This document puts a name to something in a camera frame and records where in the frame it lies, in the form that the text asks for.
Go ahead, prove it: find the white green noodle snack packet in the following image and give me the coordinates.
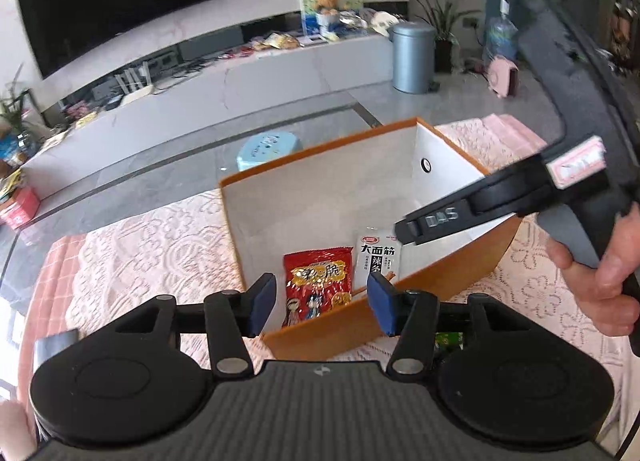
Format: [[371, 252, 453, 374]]
[[352, 228, 401, 297]]

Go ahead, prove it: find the red long snack packet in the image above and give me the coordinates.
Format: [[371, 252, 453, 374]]
[[283, 247, 352, 327]]

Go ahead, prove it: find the small green yellow candy packet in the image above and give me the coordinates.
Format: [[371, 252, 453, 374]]
[[435, 331, 464, 351]]

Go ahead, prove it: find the right human hand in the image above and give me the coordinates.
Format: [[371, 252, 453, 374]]
[[547, 203, 640, 337]]

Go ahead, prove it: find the orange cardboard box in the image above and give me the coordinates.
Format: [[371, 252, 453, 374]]
[[218, 116, 524, 361]]

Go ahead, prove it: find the pink small heater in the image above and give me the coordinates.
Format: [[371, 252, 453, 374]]
[[486, 55, 518, 98]]

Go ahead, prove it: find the light blue stool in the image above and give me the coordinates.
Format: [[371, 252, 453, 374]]
[[236, 131, 303, 171]]

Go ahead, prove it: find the blue water bottle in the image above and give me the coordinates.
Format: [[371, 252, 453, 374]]
[[485, 0, 518, 62]]

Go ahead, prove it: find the dark grey side cabinet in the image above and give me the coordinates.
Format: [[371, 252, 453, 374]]
[[557, 0, 639, 72]]

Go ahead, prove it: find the tall leafy floor plant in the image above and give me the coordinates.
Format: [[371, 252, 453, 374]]
[[413, 0, 480, 73]]

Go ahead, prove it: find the white tv cabinet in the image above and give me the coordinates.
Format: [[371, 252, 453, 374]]
[[23, 36, 393, 198]]

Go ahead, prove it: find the grey metal trash bin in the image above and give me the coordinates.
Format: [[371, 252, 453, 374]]
[[388, 21, 436, 94]]

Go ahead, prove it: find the white router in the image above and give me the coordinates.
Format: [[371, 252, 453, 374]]
[[115, 62, 155, 106]]

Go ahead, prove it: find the pink storage box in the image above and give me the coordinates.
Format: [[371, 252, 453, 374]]
[[0, 186, 40, 230]]

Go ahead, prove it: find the snack pile on cabinet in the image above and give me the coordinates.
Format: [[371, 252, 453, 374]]
[[250, 32, 300, 52]]

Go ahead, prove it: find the teddy bear gift set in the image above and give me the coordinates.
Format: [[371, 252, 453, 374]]
[[298, 0, 363, 36]]

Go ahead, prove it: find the potted green plant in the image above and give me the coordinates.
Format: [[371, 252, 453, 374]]
[[1, 64, 38, 158]]

